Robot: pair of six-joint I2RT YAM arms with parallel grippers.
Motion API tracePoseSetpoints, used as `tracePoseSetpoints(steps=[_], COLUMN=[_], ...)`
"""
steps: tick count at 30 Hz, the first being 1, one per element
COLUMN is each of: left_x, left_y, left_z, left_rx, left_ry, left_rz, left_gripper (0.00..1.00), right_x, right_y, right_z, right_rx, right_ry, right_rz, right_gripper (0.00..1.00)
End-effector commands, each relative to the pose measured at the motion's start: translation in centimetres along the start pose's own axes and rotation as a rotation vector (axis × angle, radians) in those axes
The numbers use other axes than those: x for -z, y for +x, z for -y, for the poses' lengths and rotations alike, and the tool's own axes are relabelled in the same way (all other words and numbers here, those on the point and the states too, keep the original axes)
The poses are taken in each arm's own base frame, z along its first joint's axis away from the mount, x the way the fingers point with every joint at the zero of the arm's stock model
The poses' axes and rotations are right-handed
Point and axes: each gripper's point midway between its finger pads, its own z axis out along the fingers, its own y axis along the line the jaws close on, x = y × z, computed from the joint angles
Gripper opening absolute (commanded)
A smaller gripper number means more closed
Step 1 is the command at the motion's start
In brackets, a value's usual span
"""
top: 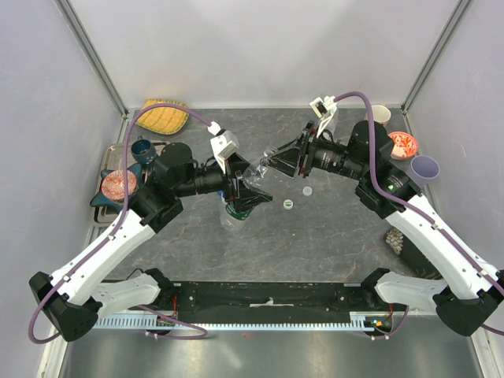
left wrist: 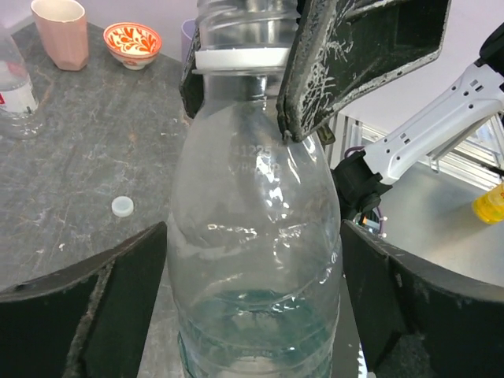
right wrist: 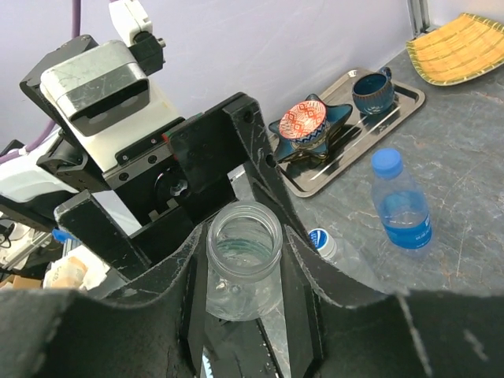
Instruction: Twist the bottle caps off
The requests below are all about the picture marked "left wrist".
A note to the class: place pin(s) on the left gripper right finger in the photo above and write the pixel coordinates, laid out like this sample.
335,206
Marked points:
416,318

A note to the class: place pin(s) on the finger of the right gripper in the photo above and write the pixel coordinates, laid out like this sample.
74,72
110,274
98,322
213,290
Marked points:
344,49
191,86

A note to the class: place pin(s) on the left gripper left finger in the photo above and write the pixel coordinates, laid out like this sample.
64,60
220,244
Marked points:
89,319

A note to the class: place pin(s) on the white bottle cap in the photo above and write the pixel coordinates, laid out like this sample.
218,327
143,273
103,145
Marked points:
122,206

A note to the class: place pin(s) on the green label bottle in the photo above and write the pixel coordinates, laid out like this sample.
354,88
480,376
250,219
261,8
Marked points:
254,247

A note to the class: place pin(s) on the red label clear bottle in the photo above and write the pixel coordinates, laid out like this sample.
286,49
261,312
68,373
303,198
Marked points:
21,117

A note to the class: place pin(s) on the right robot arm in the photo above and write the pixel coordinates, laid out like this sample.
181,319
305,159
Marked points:
425,126

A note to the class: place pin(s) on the yellow bottle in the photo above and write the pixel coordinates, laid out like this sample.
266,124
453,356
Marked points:
489,207

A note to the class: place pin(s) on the orange patterned bowl right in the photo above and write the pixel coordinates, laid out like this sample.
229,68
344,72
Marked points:
134,45

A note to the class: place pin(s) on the pink cup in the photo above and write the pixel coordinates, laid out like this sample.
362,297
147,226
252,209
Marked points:
62,27

